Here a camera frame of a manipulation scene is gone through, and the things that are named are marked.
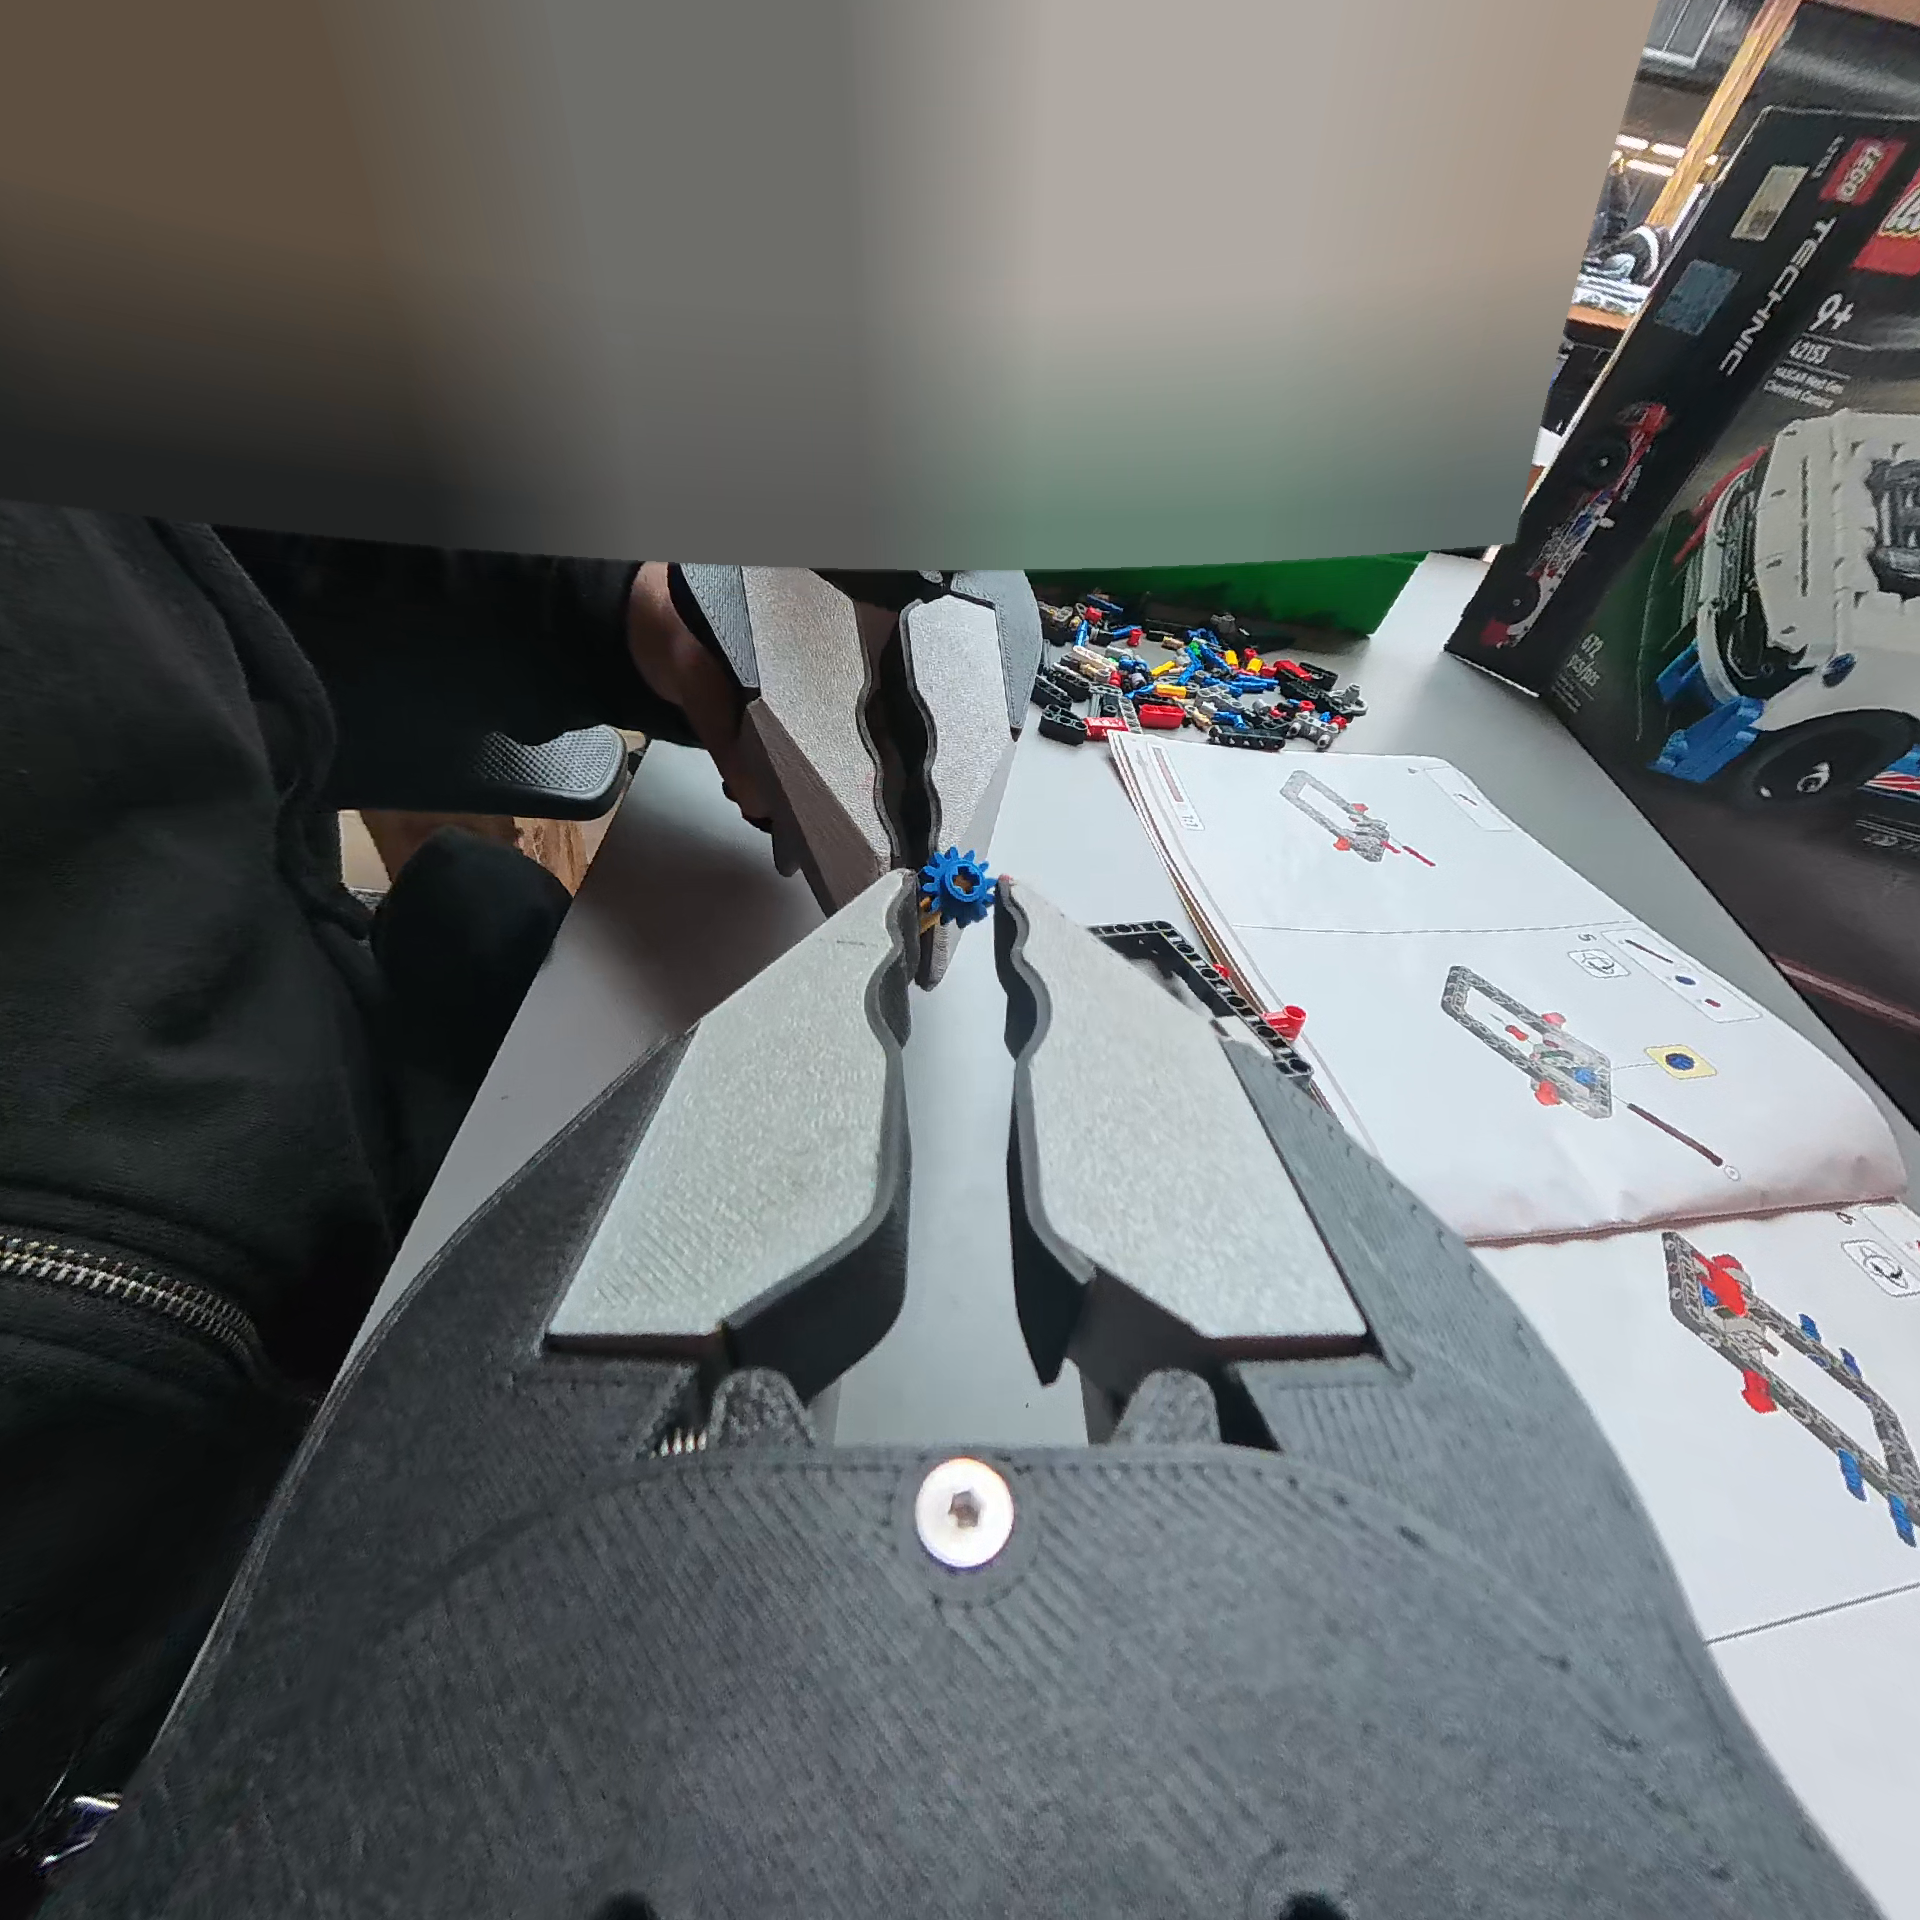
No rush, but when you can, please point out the person's black jacket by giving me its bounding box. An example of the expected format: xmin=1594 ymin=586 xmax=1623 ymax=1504
xmin=0 ymin=503 xmax=578 ymax=1878

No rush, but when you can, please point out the pile of loose lego pieces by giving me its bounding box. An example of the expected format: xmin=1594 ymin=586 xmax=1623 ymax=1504
xmin=1030 ymin=590 xmax=1369 ymax=752

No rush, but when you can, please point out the green plastic bin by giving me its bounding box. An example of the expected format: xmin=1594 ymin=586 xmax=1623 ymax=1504
xmin=1034 ymin=552 xmax=1425 ymax=640

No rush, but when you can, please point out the black office chair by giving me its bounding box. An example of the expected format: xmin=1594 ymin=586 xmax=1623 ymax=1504
xmin=322 ymin=725 xmax=633 ymax=826

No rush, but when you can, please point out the black lego set box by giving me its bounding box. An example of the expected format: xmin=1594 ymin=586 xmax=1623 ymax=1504
xmin=1446 ymin=0 xmax=1920 ymax=1120

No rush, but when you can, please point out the lego instruction booklet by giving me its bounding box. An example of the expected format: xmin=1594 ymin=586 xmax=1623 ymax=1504
xmin=1105 ymin=730 xmax=1920 ymax=1920

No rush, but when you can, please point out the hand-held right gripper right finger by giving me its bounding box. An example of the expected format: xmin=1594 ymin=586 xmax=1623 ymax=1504
xmin=992 ymin=878 xmax=1369 ymax=1391

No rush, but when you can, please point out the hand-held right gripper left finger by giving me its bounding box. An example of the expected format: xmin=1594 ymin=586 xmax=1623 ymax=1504
xmin=545 ymin=867 xmax=920 ymax=1405

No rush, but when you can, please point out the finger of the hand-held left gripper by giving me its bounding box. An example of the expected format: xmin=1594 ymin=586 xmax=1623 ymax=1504
xmin=896 ymin=569 xmax=1044 ymax=903
xmin=668 ymin=563 xmax=916 ymax=918

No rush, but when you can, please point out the person's left hand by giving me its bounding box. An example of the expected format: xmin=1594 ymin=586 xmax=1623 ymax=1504
xmin=622 ymin=563 xmax=799 ymax=883

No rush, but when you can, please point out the black lego frame assembly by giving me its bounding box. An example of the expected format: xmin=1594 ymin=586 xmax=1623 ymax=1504
xmin=1088 ymin=920 xmax=1313 ymax=1089

